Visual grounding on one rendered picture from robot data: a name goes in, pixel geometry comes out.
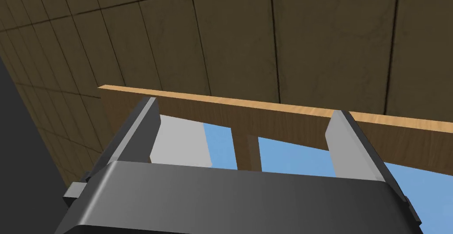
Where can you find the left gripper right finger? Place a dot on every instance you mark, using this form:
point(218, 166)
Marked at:
point(348, 149)

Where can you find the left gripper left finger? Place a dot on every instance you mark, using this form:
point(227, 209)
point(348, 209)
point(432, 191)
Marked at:
point(136, 138)

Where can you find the wooden framed window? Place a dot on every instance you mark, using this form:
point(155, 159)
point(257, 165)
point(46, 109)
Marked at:
point(283, 126)

